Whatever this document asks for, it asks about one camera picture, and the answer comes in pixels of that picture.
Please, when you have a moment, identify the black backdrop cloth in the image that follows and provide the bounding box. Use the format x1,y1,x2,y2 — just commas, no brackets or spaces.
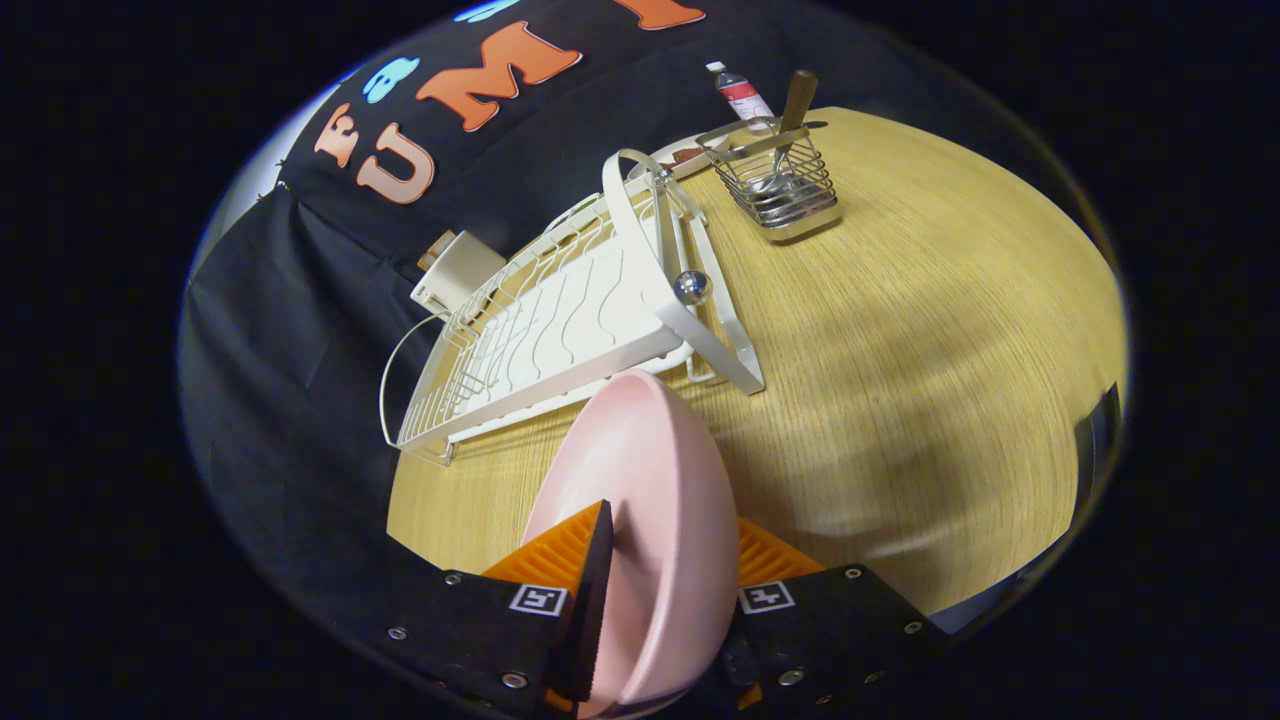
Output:
180,0,901,651

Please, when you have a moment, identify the metal wire basket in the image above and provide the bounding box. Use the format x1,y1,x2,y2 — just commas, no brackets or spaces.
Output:
697,117,842,244

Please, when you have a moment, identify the white toaster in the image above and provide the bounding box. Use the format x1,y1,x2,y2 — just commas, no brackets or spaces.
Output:
410,230,508,313

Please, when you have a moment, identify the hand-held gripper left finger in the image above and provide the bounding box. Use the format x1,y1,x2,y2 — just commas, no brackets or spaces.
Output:
385,500,614,716

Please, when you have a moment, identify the white wire dish rack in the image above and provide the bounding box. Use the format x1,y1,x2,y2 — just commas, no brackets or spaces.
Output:
380,148,767,469

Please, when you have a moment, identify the wooden handled spoon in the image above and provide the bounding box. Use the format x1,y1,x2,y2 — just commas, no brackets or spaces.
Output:
750,70,819,196

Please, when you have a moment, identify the pink plate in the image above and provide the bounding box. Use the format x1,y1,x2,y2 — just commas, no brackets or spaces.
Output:
522,368,741,719

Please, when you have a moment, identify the clear bottle red label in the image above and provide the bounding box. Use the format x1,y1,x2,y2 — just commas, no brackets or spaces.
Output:
706,61,776,126

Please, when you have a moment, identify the white plate with meat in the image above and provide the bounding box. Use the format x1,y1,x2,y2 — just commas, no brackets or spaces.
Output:
628,135,721,181

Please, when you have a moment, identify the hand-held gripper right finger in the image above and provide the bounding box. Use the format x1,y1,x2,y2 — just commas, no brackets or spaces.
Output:
725,517,951,713

